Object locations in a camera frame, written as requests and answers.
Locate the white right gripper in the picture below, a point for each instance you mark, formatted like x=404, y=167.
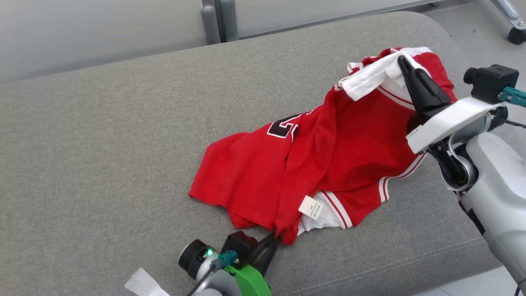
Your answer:
x=452, y=119

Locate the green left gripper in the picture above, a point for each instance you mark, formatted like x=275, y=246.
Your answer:
x=250, y=281

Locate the red jersey with white trim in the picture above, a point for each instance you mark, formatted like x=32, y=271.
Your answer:
x=349, y=156

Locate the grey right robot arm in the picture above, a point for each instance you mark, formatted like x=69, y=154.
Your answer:
x=497, y=185

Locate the grey fabric sofa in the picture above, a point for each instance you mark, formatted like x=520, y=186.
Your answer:
x=102, y=164

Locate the teal left camera connector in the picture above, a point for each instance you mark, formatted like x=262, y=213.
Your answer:
x=226, y=259

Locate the teal camera connector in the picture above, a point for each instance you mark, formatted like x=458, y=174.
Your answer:
x=513, y=96
x=226, y=259

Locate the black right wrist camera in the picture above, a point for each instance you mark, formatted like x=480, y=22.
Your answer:
x=493, y=82

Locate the teal right camera connector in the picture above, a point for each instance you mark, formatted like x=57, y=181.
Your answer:
x=513, y=96

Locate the grey partition foot frame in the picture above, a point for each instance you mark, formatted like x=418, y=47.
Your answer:
x=515, y=35

